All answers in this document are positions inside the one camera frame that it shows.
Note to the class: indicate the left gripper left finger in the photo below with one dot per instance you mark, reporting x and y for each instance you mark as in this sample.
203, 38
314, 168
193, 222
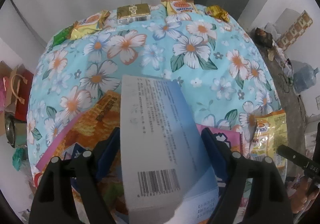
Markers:
53, 201

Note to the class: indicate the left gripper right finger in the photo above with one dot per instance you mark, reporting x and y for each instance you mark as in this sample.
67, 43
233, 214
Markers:
268, 201

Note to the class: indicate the white blue cardboard box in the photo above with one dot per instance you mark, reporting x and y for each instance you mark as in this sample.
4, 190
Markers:
167, 174

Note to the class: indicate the orange pink snack bag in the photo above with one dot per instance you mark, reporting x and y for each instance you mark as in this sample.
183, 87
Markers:
96, 124

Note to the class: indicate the person's right hand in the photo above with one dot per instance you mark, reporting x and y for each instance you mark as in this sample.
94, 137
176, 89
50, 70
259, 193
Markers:
299, 200

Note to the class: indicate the yellow snack bag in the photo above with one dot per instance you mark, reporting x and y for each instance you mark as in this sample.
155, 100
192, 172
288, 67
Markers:
271, 132

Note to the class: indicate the blue water jug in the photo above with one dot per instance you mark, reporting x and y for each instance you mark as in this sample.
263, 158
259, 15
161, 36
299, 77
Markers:
305, 78

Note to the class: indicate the floral blue tablecloth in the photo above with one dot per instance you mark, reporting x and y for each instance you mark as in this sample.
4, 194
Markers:
219, 69

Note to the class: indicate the red gift bag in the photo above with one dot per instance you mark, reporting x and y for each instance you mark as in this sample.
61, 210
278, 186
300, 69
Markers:
20, 82

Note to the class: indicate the dark brown box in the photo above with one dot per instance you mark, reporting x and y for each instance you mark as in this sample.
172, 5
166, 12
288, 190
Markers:
263, 38

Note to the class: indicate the patterned cardboard roll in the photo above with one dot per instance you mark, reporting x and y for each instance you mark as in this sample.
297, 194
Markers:
295, 31

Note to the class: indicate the crumpled gold wrapper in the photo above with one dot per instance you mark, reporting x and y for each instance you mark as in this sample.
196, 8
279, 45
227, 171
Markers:
217, 12

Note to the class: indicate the yellow green snack packet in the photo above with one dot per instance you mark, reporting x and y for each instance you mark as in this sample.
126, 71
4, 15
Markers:
79, 29

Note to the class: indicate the yellow noodle packet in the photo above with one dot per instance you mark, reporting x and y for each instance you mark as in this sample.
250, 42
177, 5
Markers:
179, 6

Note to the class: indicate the gold box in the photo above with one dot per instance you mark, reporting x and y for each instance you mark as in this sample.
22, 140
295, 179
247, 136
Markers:
132, 13

